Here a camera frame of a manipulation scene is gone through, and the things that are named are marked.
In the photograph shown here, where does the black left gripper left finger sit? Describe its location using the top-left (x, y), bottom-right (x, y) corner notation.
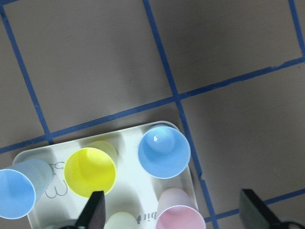
top-left (57, 191), bottom-right (106, 229)

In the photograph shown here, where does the cream plastic cup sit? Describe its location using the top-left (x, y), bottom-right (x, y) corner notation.
top-left (104, 212), bottom-right (138, 229)

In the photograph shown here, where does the cream plastic tray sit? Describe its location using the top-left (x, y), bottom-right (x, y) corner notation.
top-left (13, 123), bottom-right (196, 229)

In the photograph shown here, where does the light blue plastic cup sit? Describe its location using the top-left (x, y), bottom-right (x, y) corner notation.
top-left (0, 159), bottom-right (53, 219)

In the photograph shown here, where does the yellow plastic cup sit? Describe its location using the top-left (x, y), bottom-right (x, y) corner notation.
top-left (63, 140), bottom-right (118, 198)

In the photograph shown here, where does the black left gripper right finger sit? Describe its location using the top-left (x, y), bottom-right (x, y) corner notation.
top-left (239, 189), bottom-right (305, 229)

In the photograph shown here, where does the pink plastic cup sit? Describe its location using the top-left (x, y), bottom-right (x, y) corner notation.
top-left (155, 188), bottom-right (206, 229)

